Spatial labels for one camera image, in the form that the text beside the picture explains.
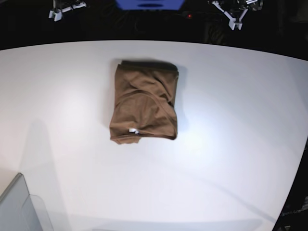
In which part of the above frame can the brown t-shirt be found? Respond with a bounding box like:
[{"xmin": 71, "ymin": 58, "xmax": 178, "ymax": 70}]
[{"xmin": 109, "ymin": 60, "xmax": 179, "ymax": 144}]

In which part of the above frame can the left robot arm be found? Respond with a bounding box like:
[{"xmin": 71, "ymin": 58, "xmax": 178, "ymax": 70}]
[{"xmin": 208, "ymin": 0, "xmax": 264, "ymax": 30}]

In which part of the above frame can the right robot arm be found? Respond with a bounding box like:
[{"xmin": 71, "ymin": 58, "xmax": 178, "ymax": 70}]
[{"xmin": 48, "ymin": 0, "xmax": 87, "ymax": 22}]

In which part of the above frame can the black power strip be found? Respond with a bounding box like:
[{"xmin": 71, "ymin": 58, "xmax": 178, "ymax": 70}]
[{"xmin": 180, "ymin": 11, "xmax": 223, "ymax": 21}]

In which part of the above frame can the blue panel with oval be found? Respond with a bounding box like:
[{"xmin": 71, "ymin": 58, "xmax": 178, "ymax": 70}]
[{"xmin": 116, "ymin": 0, "xmax": 185, "ymax": 11}]

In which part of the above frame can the grey plastic bin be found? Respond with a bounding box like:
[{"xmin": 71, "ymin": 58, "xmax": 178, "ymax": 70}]
[{"xmin": 0, "ymin": 173, "xmax": 54, "ymax": 231}]

